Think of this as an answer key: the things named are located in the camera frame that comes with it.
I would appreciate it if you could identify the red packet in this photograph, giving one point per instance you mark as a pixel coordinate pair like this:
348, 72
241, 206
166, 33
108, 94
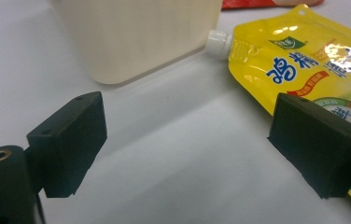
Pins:
257, 3

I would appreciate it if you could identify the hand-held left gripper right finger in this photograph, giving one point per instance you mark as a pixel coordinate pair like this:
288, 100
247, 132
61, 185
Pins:
313, 146

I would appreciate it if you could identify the yellow spout pouch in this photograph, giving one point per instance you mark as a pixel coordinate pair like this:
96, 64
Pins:
257, 62

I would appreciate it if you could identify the cream plastic container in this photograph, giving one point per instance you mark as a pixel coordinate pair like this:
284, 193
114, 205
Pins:
133, 37

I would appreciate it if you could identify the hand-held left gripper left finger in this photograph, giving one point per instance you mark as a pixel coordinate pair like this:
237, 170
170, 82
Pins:
67, 143

